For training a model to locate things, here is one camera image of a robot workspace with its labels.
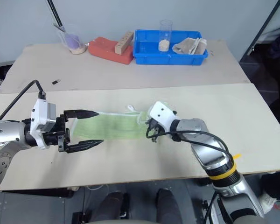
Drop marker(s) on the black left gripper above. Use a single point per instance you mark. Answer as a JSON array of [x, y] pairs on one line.
[[60, 136]]

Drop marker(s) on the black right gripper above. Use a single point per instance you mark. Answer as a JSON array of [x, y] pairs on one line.
[[155, 128]]

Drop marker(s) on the green towel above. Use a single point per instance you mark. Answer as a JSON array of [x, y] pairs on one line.
[[107, 127]]

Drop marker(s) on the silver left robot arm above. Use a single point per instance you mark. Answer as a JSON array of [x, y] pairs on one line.
[[4, 130]]

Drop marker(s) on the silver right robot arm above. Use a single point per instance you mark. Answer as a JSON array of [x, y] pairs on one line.
[[200, 127]]

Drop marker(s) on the small black clip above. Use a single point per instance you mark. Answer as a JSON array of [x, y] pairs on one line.
[[56, 81]]

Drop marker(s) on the dark rounded shape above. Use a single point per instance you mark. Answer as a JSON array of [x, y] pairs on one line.
[[165, 203], [110, 205]]

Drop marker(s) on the blue plastic bin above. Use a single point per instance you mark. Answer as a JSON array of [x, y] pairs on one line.
[[144, 50]]

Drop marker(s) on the pink powder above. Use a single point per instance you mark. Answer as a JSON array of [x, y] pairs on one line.
[[78, 50]]

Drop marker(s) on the red brick block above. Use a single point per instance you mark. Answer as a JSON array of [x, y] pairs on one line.
[[102, 49]]

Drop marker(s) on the beige granules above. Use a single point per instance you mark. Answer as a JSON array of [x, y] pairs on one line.
[[163, 46]]

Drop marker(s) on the yellow tape strip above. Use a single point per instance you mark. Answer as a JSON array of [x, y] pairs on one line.
[[237, 156]]

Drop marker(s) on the beige crumpled cloth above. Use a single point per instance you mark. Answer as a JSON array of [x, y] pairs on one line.
[[185, 46]]

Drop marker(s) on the purple cone object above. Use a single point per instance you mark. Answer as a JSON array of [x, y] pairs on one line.
[[72, 40]]

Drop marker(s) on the wooden block with holes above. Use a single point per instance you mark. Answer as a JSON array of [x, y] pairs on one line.
[[123, 43]]

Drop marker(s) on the wide clear beaker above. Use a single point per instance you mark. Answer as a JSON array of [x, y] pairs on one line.
[[71, 38]]

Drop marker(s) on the tall clear beaker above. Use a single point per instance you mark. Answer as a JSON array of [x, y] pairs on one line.
[[165, 32]]

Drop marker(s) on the black thin rod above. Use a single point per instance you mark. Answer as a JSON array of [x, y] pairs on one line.
[[56, 15]]

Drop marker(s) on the white crumpled bag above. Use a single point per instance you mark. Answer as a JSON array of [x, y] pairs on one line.
[[268, 203]]

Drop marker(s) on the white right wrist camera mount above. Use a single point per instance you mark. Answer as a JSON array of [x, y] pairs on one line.
[[162, 114]]

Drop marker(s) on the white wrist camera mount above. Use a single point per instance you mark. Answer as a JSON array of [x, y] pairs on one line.
[[162, 114], [40, 112]]

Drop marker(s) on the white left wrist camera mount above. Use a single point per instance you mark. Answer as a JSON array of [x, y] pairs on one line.
[[40, 112]]

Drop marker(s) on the dark metal frame post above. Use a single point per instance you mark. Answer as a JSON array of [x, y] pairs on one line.
[[261, 30]]

